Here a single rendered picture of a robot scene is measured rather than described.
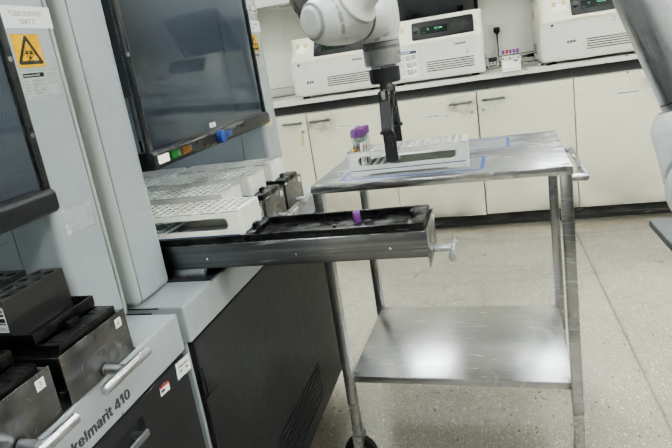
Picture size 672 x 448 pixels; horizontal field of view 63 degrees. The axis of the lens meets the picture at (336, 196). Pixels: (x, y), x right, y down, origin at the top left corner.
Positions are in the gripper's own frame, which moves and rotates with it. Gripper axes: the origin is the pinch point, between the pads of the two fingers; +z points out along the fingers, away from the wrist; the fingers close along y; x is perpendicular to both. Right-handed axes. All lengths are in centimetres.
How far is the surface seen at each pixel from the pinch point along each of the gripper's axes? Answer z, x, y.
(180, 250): 7, 37, -46
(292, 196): 11.0, 30.8, 4.0
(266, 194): 5.9, 31.6, -12.0
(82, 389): 13, 32, -84
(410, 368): 59, 3, -6
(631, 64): 3, -101, 193
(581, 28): -19, -77, 189
